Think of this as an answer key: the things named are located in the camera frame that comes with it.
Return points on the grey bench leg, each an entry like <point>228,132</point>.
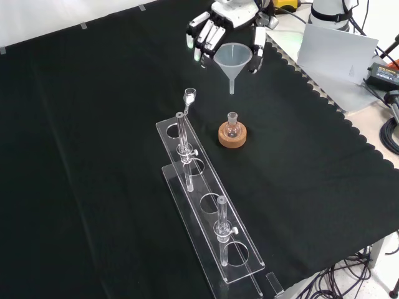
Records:
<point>378,252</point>

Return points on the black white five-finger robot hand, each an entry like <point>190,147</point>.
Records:
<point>233,15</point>

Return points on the clear acrylic funnel stand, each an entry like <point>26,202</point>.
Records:
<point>215,224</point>

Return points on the grey tape piece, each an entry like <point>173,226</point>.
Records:
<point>141,7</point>
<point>85,25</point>
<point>2,50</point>

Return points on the yellow stop button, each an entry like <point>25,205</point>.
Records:
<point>285,4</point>

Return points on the black bench cloth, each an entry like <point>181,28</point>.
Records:
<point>93,155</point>

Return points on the small clear plastic block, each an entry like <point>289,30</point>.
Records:
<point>274,283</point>

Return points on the black power adapter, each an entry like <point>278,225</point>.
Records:
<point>385,74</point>

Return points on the small glass round-bottom flask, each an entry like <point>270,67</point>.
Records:
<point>232,129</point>

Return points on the clear plastic funnel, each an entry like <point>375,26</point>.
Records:
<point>232,60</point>

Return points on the pale board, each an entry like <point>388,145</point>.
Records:
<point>336,53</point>

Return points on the grey metal base plate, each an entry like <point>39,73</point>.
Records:
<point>349,96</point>

